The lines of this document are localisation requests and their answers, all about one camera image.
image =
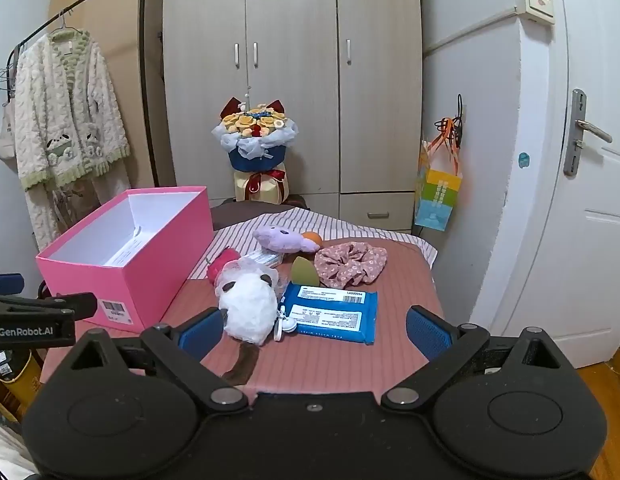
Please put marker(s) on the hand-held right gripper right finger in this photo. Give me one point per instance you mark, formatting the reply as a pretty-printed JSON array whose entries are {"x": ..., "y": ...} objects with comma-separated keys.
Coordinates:
[{"x": 430, "y": 334}]

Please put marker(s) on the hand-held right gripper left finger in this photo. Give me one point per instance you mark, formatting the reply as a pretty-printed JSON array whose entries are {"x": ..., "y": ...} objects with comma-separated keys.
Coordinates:
[{"x": 202, "y": 334}]

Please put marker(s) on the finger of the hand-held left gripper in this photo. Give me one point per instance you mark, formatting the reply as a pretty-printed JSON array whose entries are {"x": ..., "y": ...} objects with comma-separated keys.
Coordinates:
[
  {"x": 49, "y": 306},
  {"x": 4, "y": 283}
]

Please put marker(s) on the white plush toy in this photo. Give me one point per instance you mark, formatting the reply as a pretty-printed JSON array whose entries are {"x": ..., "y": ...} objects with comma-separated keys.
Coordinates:
[{"x": 250, "y": 310}]

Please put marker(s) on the pink cardboard box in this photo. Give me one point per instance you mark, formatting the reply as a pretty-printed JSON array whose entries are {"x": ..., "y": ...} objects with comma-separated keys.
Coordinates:
[{"x": 154, "y": 280}]

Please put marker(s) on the pink strawberry plush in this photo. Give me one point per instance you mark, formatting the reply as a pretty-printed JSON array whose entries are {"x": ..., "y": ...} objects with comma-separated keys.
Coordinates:
[{"x": 220, "y": 260}]

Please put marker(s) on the blue wet wipes pack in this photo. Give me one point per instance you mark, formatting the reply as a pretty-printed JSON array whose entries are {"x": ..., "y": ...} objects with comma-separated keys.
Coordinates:
[{"x": 335, "y": 317}]

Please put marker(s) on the floral pink scrunchie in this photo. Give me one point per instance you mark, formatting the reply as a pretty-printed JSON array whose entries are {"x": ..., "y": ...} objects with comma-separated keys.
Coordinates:
[{"x": 350, "y": 262}]

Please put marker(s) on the green makeup sponge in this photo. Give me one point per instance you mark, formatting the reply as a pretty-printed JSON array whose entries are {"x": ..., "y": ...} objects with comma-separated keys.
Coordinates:
[{"x": 304, "y": 273}]

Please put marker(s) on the yellow bag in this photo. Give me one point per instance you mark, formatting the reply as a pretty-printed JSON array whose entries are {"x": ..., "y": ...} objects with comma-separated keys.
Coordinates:
[{"x": 24, "y": 380}]

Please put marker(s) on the pink striped blanket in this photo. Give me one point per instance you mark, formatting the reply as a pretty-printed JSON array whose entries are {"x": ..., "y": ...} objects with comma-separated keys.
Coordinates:
[{"x": 390, "y": 280}]

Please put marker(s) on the white tissue packet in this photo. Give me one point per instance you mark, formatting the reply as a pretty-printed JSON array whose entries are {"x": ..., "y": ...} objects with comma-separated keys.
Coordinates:
[{"x": 265, "y": 259}]

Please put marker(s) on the purple plush toy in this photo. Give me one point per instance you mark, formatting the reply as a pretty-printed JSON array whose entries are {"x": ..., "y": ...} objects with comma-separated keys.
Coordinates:
[{"x": 277, "y": 238}]

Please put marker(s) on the dark brown mattress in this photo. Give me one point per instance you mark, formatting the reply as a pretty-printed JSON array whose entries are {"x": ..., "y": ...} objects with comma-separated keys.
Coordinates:
[{"x": 229, "y": 215}]

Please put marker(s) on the colourful gift bag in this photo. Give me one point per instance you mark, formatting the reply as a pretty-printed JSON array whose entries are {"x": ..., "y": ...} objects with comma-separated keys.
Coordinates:
[{"x": 437, "y": 195}]

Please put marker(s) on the striped bed sheet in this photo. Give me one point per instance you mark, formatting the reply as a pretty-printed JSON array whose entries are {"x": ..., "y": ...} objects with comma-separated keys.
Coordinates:
[{"x": 340, "y": 227}]

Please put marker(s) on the orange ball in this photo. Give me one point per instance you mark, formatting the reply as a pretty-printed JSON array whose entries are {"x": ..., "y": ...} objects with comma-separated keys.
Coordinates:
[{"x": 313, "y": 236}]

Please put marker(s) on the white tote bag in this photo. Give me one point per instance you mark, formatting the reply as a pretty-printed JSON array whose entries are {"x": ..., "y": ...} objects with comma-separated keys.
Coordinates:
[{"x": 5, "y": 135}]

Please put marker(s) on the flower bouquet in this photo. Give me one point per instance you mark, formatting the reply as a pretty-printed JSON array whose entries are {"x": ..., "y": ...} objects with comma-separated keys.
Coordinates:
[{"x": 255, "y": 160}]

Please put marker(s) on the cream fuzzy cardigan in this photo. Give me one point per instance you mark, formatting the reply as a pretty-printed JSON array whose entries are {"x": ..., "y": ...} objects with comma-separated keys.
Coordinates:
[{"x": 64, "y": 110}]

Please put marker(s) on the white door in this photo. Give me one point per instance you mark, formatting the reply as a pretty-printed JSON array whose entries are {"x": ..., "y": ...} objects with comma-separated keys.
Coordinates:
[{"x": 600, "y": 235}]

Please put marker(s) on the blue round sticker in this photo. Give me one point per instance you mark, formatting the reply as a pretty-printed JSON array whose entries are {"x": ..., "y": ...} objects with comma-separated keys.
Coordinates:
[{"x": 524, "y": 160}]

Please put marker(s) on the brown cardboard panel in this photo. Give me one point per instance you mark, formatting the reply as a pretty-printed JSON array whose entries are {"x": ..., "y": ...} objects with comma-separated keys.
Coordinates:
[{"x": 124, "y": 85}]

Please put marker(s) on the beige wooden wardrobe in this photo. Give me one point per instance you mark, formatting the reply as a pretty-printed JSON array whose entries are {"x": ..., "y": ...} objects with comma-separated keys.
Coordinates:
[{"x": 300, "y": 60}]

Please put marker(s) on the black wall hook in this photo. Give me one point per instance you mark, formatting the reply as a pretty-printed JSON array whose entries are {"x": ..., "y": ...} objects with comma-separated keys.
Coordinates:
[{"x": 460, "y": 107}]

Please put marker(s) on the white light switch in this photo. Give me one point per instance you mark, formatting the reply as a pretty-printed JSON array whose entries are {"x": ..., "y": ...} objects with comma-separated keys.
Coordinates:
[{"x": 537, "y": 2}]

